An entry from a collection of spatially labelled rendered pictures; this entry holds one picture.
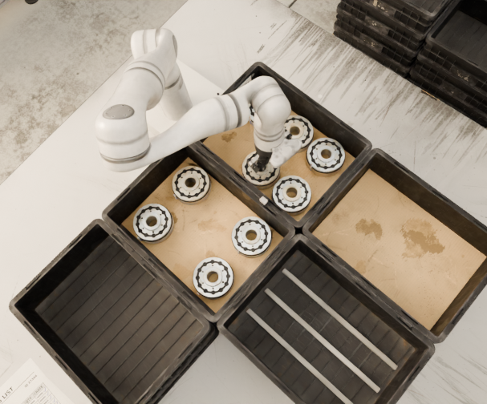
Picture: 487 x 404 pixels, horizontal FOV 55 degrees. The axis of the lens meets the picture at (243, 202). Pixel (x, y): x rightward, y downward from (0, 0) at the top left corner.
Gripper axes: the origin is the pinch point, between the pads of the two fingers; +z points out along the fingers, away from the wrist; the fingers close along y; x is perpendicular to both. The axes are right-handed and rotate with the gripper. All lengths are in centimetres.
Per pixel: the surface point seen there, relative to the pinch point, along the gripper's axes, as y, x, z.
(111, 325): 59, 6, 3
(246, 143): 0.3, -9.4, 2.4
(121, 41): -12, -132, 85
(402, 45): -88, -18, 47
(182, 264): 35.5, 5.8, 2.5
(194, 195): 21.4, -6.0, -0.5
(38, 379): 85, 1, 15
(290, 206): 4.7, 13.2, -0.4
